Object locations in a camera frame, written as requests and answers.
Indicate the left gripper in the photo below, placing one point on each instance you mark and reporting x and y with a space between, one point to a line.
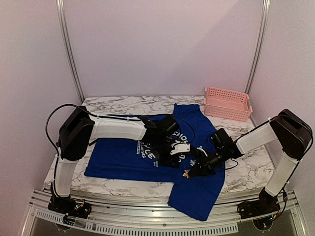
166 162

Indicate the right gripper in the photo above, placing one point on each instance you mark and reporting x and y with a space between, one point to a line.
205 162

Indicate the aluminium front rail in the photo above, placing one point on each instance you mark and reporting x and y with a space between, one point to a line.
151 216

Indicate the right aluminium frame post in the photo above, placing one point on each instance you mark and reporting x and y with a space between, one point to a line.
259 44

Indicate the blue printed t-shirt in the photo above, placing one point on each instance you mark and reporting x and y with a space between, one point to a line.
135 160

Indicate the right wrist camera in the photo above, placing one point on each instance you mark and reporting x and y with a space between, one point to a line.
201 153

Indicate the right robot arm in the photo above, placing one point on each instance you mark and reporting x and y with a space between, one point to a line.
293 135

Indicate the aluminium frame post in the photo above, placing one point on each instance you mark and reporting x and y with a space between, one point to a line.
68 49
259 44

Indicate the silver brooch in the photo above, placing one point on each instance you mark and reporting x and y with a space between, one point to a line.
186 173

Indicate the pink plastic basket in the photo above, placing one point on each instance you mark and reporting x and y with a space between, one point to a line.
227 104

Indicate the left aluminium frame post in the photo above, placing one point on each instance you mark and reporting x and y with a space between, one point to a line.
68 49

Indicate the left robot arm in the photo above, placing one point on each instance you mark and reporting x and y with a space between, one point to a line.
83 129

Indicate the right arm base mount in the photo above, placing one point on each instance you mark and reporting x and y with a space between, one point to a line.
264 205

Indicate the sparkly flower brooch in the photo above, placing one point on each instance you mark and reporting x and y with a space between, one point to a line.
192 161

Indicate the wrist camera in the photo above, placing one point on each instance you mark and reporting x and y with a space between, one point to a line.
201 153
180 148

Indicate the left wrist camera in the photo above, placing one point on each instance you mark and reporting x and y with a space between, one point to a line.
180 148

